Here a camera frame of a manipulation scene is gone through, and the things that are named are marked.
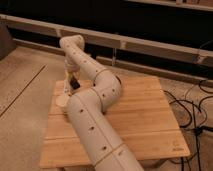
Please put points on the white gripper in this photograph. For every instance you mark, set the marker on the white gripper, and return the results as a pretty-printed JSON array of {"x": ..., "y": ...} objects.
[{"x": 71, "y": 67}]

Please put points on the white power strip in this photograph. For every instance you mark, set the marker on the white power strip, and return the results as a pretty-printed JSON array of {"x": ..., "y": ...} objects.
[{"x": 67, "y": 89}]

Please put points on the black eraser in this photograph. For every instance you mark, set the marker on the black eraser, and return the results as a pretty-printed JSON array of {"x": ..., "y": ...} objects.
[{"x": 74, "y": 83}]

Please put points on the wooden board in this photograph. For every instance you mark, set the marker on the wooden board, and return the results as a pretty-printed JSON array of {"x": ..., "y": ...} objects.
[{"x": 142, "y": 117}]

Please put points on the white ceramic cup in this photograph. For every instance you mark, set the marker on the white ceramic cup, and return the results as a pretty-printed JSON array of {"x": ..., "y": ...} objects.
[{"x": 62, "y": 100}]

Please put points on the metal rail frame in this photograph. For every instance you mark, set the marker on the metal rail frame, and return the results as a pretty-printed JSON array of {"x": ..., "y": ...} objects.
[{"x": 137, "y": 45}]

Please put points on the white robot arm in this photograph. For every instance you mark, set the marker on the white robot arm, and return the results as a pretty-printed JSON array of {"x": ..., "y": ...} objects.
[{"x": 105, "y": 148}]

